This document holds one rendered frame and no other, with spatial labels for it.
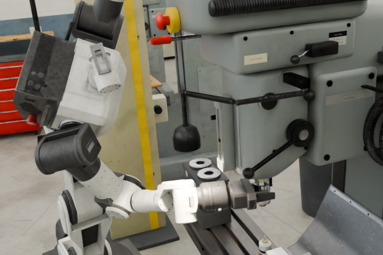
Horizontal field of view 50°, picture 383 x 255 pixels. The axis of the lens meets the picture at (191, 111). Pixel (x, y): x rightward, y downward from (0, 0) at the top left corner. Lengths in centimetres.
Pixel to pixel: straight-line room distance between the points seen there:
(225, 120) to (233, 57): 20
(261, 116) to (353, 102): 26
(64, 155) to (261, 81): 57
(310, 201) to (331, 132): 223
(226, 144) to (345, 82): 35
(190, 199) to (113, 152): 178
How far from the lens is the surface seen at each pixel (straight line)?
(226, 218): 165
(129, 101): 283
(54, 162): 120
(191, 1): 91
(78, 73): 125
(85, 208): 169
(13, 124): 572
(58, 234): 218
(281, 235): 321
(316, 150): 115
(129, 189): 137
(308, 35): 103
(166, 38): 110
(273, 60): 99
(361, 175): 147
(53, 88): 123
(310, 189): 330
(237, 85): 104
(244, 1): 89
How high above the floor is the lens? 186
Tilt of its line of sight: 19 degrees down
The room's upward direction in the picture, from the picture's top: 4 degrees counter-clockwise
